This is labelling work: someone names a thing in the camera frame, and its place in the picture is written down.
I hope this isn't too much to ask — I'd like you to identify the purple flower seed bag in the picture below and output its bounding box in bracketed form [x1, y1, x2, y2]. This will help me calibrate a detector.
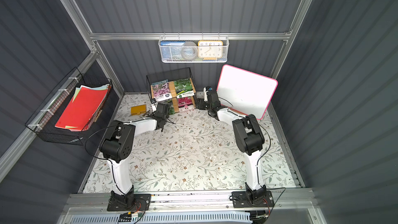
[151, 79, 172, 102]

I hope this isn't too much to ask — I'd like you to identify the black wire wooden shelf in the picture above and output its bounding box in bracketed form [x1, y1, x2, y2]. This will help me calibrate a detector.
[146, 67, 197, 114]

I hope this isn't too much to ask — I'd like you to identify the green plant seed bag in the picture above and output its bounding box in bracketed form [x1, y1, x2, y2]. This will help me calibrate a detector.
[174, 78, 195, 99]

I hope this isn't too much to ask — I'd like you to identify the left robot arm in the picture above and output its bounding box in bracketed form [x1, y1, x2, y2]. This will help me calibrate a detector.
[99, 103, 170, 196]

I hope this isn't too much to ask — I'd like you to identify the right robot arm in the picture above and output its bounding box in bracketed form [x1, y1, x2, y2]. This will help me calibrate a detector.
[204, 87, 266, 196]

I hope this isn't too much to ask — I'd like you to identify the dark green seed bag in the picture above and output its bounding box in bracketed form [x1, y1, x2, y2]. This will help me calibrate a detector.
[168, 101, 175, 115]

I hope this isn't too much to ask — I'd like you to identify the pink flower seed bag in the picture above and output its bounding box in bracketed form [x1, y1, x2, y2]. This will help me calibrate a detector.
[177, 97, 195, 113]

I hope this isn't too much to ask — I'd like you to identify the pink framed whiteboard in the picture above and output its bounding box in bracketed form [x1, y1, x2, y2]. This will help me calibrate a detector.
[217, 64, 278, 120]

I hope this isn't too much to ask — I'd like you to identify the yellow square clock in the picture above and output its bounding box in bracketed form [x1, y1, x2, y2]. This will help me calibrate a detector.
[198, 40, 223, 60]

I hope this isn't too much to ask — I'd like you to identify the grey tape roll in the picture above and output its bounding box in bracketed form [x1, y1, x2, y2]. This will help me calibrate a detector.
[180, 41, 198, 61]

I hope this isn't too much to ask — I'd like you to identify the blue box in basket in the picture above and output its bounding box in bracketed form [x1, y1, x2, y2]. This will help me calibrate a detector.
[159, 40, 185, 62]

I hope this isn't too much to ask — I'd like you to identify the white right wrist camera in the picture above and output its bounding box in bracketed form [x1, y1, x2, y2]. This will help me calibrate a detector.
[204, 86, 213, 102]

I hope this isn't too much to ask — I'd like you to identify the white wire hanging basket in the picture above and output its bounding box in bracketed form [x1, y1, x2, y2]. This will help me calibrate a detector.
[158, 35, 230, 63]

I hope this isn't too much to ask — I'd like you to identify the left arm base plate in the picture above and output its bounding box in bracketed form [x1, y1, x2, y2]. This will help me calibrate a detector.
[107, 191, 152, 212]

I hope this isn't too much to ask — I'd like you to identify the black wire wall basket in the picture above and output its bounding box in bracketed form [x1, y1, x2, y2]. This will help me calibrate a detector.
[25, 68, 113, 146]

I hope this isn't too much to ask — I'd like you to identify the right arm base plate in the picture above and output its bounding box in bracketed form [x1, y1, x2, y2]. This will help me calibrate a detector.
[229, 188, 275, 208]

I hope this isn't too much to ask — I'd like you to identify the white perforated cable tray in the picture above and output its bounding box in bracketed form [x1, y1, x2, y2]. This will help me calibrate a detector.
[67, 211, 252, 224]

